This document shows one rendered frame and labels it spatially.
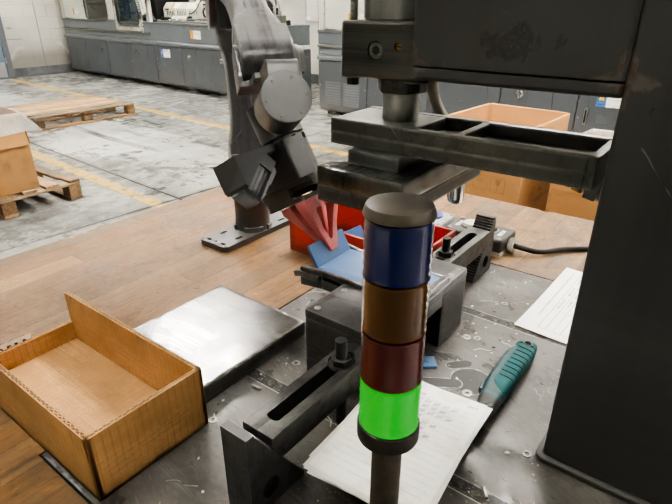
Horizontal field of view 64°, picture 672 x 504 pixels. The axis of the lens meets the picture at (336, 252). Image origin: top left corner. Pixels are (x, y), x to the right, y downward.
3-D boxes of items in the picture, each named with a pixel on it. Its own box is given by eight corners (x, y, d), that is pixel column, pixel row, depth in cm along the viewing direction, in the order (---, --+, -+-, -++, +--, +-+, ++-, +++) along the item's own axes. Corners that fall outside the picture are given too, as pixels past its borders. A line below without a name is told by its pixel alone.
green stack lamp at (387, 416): (379, 390, 37) (381, 349, 35) (429, 413, 34) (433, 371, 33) (346, 421, 34) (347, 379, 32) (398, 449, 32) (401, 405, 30)
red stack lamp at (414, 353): (381, 347, 35) (383, 303, 34) (433, 369, 33) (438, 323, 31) (347, 377, 32) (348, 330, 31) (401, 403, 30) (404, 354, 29)
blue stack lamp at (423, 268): (386, 250, 32) (388, 198, 31) (443, 268, 30) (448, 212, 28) (348, 274, 29) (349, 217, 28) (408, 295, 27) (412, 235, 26)
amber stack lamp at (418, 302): (383, 301, 34) (385, 253, 32) (438, 321, 31) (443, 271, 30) (348, 328, 31) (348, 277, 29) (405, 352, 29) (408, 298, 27)
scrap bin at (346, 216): (332, 227, 101) (332, 198, 99) (453, 263, 88) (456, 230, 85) (290, 249, 93) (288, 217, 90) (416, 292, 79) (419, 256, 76)
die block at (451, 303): (396, 301, 77) (399, 254, 73) (460, 324, 71) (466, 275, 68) (306, 371, 62) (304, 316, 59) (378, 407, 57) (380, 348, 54)
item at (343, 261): (339, 248, 73) (339, 228, 72) (441, 280, 65) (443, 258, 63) (306, 266, 68) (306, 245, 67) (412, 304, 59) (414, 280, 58)
